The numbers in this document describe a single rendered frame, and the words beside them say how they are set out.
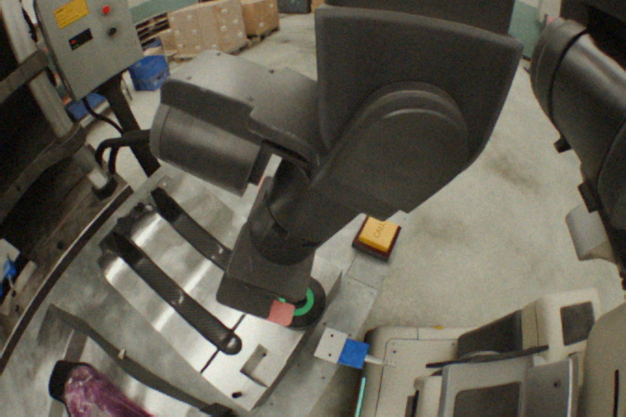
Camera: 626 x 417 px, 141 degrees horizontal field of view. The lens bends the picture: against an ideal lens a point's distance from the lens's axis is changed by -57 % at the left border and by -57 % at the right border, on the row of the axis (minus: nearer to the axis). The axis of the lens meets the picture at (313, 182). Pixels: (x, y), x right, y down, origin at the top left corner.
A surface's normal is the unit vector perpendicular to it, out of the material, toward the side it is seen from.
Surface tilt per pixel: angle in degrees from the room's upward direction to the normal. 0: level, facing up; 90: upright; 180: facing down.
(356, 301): 0
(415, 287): 1
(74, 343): 80
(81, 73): 90
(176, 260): 27
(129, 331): 0
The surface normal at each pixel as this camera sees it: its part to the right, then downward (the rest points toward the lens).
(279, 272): 0.40, -0.54
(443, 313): -0.05, -0.66
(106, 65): 0.86, 0.35
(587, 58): -0.91, -0.38
